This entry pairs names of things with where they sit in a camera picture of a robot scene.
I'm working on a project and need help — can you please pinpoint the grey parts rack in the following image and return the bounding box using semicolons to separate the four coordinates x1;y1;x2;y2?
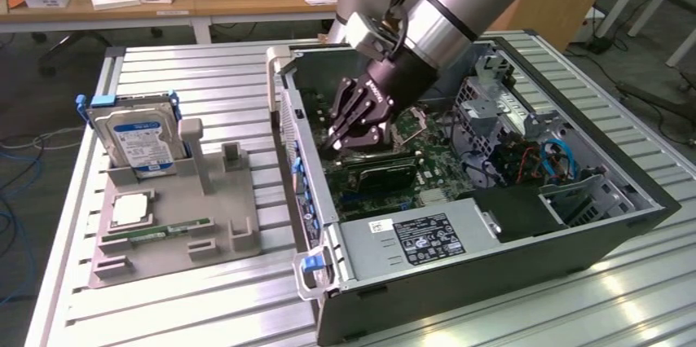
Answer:
85;117;265;289

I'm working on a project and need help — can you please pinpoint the black floor box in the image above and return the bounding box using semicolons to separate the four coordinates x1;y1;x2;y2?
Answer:
586;35;614;55

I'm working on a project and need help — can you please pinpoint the white floor cable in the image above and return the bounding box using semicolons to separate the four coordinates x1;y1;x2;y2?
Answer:
0;126;88;151

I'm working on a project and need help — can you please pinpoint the metal socket cover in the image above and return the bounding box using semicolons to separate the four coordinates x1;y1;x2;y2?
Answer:
391;105;431;147

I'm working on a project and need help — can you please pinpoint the blue wire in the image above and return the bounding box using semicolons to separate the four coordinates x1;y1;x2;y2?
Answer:
536;138;580;182

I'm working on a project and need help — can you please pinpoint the black open PC case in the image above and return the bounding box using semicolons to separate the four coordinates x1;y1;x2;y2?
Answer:
264;35;683;346

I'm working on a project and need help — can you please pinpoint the green RAM stick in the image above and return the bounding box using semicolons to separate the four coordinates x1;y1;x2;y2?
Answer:
102;218;213;243

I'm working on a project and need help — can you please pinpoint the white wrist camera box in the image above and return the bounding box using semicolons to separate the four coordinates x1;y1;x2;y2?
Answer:
344;11;405;59

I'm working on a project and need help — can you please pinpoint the green motherboard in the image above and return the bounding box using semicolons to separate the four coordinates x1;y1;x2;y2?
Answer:
312;102;479;222

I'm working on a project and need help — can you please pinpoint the grey power supply unit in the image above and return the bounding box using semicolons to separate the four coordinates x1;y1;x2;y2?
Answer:
339;200;500;281

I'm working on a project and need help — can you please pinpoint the wooden cabinet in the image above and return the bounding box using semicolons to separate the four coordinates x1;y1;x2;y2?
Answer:
476;0;623;51

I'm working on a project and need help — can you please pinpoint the metal drive cage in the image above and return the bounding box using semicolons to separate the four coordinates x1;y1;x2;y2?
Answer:
451;53;539;163

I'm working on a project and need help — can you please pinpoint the black office chair base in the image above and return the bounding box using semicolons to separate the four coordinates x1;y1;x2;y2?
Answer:
30;28;164;77

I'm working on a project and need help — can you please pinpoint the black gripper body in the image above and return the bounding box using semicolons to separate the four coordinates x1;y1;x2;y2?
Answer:
357;51;440;120

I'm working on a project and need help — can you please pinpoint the hard disk with blue label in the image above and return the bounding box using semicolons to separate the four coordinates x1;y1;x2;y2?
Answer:
74;90;184;180

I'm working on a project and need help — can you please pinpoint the grey disk bay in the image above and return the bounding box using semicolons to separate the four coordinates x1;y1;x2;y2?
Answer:
536;173;634;229

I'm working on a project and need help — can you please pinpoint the wooden desk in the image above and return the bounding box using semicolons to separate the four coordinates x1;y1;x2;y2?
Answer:
0;0;490;45

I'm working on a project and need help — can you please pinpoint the blue floor cable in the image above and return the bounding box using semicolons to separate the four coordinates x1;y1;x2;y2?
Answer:
0;151;43;305

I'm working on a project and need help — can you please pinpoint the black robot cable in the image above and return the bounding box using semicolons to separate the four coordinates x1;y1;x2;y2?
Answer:
385;0;412;59

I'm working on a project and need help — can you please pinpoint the graphics card with black fan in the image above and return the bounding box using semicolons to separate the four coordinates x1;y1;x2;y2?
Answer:
340;154;420;198

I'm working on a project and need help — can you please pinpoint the silver CPU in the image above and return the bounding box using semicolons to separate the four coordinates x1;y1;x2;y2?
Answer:
110;191;157;229

